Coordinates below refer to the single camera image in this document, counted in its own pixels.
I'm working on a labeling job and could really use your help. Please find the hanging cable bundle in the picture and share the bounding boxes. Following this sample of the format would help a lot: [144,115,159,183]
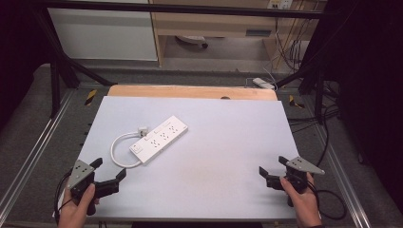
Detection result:
[275,9,313,72]

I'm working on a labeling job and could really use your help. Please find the person's left hand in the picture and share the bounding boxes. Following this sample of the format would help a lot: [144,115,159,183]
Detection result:
[57,182,100,228]

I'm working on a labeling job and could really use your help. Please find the wall socket panel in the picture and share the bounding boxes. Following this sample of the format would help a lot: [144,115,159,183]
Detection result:
[267,0,294,10]

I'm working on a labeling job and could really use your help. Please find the white table cover sheet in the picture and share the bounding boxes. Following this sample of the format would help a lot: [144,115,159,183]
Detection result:
[76,96,300,221]

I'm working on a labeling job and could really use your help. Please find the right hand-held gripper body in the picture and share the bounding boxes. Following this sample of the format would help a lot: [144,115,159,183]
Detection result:
[265,156,326,208]

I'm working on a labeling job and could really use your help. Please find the small white floor power strip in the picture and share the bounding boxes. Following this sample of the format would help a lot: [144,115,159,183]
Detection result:
[252,77,277,91]

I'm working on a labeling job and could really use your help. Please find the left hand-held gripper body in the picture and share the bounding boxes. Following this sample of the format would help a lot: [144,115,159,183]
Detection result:
[66,159,121,217]

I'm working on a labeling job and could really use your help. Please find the white power cord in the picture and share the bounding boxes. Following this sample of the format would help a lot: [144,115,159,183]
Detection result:
[109,131,144,169]

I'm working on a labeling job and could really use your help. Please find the person's right hand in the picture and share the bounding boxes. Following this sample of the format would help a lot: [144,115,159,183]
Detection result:
[279,172,323,228]

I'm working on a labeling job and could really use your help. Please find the wooden table board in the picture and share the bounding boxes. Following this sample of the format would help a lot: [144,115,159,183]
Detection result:
[106,84,278,102]

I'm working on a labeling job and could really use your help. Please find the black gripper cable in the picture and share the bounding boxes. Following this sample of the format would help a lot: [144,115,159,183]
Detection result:
[307,180,348,221]
[53,169,74,224]

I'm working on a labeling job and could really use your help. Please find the aluminium rail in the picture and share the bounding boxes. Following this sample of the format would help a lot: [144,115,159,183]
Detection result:
[312,124,373,228]
[0,89,76,218]

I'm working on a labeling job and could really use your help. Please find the wooden desk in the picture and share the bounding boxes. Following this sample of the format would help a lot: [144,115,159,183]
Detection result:
[148,0,328,68]

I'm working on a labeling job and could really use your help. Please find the black metal frame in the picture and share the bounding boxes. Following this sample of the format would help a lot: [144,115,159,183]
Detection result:
[30,1,336,125]

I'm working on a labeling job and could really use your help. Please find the black floor cables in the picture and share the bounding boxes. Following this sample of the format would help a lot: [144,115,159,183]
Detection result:
[287,80,341,167]

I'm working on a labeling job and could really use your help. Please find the white cabinet panel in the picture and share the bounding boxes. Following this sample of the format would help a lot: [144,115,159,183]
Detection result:
[47,7,159,62]

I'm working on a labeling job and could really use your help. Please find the office chair base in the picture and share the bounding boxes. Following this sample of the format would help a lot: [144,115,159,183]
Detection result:
[175,34,210,49]

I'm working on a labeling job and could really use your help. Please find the black curtain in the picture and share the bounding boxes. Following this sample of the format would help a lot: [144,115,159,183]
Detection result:
[312,0,403,213]
[0,0,44,131]

